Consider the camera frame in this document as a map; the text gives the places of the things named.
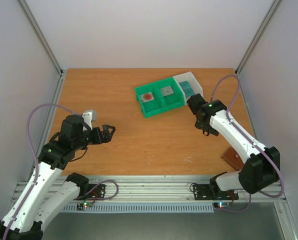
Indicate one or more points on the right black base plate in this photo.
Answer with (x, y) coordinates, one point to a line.
(202, 192)

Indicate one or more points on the right circuit board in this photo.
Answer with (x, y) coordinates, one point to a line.
(221, 204)

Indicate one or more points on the teal card in white bin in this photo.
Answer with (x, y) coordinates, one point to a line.
(187, 89)

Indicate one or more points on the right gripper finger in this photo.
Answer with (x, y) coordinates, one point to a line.
(206, 133)
(214, 132)

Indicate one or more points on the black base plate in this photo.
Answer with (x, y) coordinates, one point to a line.
(202, 192)
(93, 192)

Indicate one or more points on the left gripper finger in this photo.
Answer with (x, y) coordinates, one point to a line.
(106, 138)
(108, 130)

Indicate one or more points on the green left bin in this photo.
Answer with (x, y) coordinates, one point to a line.
(151, 108)

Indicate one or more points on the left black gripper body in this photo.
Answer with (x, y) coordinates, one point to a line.
(95, 140)

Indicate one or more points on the left aluminium frame post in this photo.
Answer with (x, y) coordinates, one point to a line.
(33, 22)

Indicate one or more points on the circuit board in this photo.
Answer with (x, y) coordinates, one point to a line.
(221, 204)
(85, 205)

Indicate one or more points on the aluminium frame post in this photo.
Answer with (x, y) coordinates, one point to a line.
(33, 22)
(258, 34)

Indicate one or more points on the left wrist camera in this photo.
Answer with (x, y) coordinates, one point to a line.
(89, 116)

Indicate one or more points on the right aluminium frame post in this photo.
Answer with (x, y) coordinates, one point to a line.
(258, 34)

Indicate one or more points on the grey slotted cable duct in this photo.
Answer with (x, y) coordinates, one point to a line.
(124, 208)

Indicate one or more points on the green middle bin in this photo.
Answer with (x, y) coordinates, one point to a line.
(173, 101)

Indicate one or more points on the grey card with red dot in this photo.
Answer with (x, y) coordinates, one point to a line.
(147, 97)

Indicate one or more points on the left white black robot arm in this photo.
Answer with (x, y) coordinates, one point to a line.
(30, 216)

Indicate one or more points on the brown leather card holder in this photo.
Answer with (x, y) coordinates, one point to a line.
(231, 157)

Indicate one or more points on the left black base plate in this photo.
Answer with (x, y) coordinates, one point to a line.
(93, 192)

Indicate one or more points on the white bin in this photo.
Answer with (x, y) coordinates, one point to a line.
(189, 76)

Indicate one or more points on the green bin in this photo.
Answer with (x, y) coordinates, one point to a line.
(151, 108)
(173, 101)

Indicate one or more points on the aluminium front rail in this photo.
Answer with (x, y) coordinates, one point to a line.
(155, 189)

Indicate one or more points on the left circuit board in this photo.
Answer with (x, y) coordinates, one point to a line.
(85, 205)

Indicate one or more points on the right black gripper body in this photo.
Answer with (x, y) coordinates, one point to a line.
(204, 126)

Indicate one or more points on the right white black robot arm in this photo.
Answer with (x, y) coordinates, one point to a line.
(261, 164)

